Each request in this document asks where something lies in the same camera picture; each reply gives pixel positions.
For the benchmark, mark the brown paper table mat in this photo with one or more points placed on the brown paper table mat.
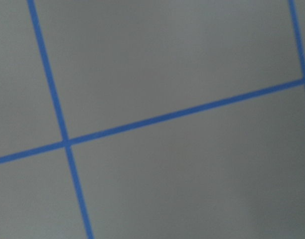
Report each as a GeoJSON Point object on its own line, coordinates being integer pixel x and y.
{"type": "Point", "coordinates": [152, 119]}

